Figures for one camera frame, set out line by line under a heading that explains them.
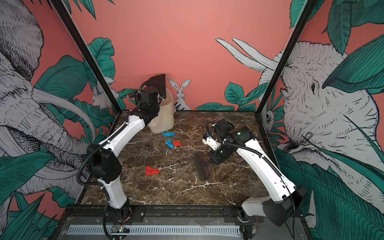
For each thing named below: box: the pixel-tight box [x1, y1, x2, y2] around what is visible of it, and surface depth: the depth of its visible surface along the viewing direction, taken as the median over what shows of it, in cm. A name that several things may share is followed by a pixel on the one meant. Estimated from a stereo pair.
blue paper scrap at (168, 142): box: [165, 139, 175, 149], surface depth 102 cm
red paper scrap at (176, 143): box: [173, 140, 182, 147], surface depth 104 cm
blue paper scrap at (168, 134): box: [162, 132, 176, 137], surface depth 109 cm
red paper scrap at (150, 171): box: [145, 166, 162, 176], surface depth 90 cm
